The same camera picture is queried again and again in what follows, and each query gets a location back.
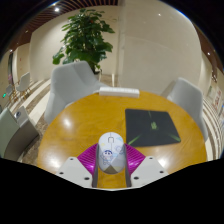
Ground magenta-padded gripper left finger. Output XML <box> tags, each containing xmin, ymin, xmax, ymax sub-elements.
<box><xmin>55</xmin><ymin>143</ymin><xmax>100</xmax><ymax>189</ymax></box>

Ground white power strip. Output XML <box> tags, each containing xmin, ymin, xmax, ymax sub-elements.
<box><xmin>98</xmin><ymin>86</ymin><xmax>141</xmax><ymax>99</ymax></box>

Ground wall poster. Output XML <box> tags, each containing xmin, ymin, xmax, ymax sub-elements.
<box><xmin>213</xmin><ymin>89</ymin><xmax>224</xmax><ymax>111</ymax></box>

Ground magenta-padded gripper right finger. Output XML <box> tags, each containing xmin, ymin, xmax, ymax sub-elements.
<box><xmin>123</xmin><ymin>143</ymin><xmax>169</xmax><ymax>188</ymax></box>

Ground white cartoon-print computer mouse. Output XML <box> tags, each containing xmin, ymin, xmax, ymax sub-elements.
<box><xmin>97</xmin><ymin>131</ymin><xmax>127</xmax><ymax>175</ymax></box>

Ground grey shell chair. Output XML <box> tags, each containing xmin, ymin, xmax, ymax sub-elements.
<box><xmin>43</xmin><ymin>60</ymin><xmax>109</xmax><ymax>126</ymax></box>
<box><xmin>160</xmin><ymin>77</ymin><xmax>209</xmax><ymax>143</ymax></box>

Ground white wooden-legged chair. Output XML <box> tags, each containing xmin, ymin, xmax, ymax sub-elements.
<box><xmin>15</xmin><ymin>71</ymin><xmax>32</xmax><ymax>98</ymax></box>

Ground black green-lined mouse pad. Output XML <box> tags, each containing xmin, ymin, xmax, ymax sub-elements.
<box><xmin>124</xmin><ymin>108</ymin><xmax>182</xmax><ymax>148</ymax></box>

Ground green potted plant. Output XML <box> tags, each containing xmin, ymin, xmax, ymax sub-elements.
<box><xmin>52</xmin><ymin>8</ymin><xmax>116</xmax><ymax>75</ymax></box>

